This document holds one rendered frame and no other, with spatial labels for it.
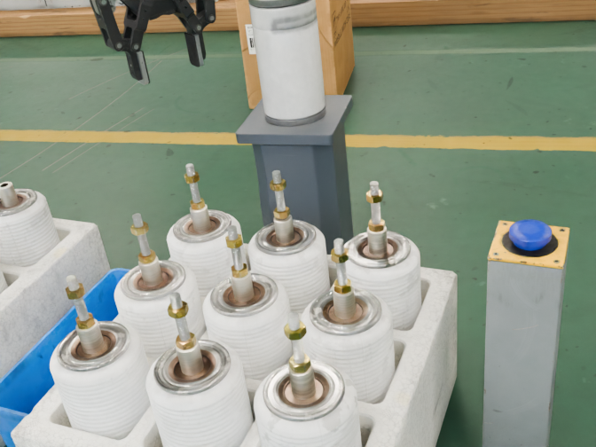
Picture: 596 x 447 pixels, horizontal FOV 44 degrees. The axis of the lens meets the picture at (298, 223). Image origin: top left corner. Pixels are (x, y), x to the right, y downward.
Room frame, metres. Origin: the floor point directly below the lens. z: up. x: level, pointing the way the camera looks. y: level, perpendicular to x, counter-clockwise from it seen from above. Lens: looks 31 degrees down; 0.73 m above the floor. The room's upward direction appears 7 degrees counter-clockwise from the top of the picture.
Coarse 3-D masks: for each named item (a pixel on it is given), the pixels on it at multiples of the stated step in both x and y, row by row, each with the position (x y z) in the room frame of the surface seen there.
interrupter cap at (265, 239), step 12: (264, 228) 0.78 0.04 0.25; (300, 228) 0.77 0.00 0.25; (312, 228) 0.77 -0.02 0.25; (264, 240) 0.76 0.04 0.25; (276, 240) 0.76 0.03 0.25; (300, 240) 0.75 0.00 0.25; (312, 240) 0.74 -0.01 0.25; (264, 252) 0.73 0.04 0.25; (276, 252) 0.73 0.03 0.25; (288, 252) 0.72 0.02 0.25
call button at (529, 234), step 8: (512, 224) 0.61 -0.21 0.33; (520, 224) 0.60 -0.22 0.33; (528, 224) 0.60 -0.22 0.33; (536, 224) 0.60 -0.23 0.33; (544, 224) 0.60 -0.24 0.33; (512, 232) 0.59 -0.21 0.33; (520, 232) 0.59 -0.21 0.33; (528, 232) 0.59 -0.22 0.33; (536, 232) 0.59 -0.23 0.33; (544, 232) 0.58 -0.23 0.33; (512, 240) 0.59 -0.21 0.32; (520, 240) 0.58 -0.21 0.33; (528, 240) 0.58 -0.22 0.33; (536, 240) 0.57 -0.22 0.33; (544, 240) 0.58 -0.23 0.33; (528, 248) 0.58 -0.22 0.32; (536, 248) 0.58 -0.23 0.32
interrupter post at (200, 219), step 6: (192, 210) 0.80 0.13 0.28; (198, 210) 0.80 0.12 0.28; (204, 210) 0.80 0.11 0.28; (192, 216) 0.80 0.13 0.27; (198, 216) 0.80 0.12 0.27; (204, 216) 0.80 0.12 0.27; (192, 222) 0.81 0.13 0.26; (198, 222) 0.80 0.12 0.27; (204, 222) 0.80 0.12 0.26; (198, 228) 0.80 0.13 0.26; (204, 228) 0.80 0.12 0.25
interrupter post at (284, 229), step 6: (288, 216) 0.76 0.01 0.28; (276, 222) 0.75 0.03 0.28; (282, 222) 0.75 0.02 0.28; (288, 222) 0.75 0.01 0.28; (276, 228) 0.75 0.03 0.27; (282, 228) 0.75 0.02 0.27; (288, 228) 0.75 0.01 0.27; (276, 234) 0.76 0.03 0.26; (282, 234) 0.75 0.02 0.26; (288, 234) 0.75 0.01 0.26; (282, 240) 0.75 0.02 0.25; (288, 240) 0.75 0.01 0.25
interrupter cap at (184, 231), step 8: (184, 216) 0.84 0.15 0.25; (216, 216) 0.83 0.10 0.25; (224, 216) 0.83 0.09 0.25; (176, 224) 0.82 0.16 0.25; (184, 224) 0.82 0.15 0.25; (192, 224) 0.82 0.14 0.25; (216, 224) 0.81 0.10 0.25; (224, 224) 0.81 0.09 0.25; (176, 232) 0.80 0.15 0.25; (184, 232) 0.80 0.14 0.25; (192, 232) 0.80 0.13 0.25; (200, 232) 0.80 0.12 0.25; (208, 232) 0.79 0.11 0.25; (216, 232) 0.79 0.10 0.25; (224, 232) 0.79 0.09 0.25; (184, 240) 0.78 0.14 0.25; (192, 240) 0.78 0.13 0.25; (200, 240) 0.77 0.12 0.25; (208, 240) 0.78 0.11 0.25
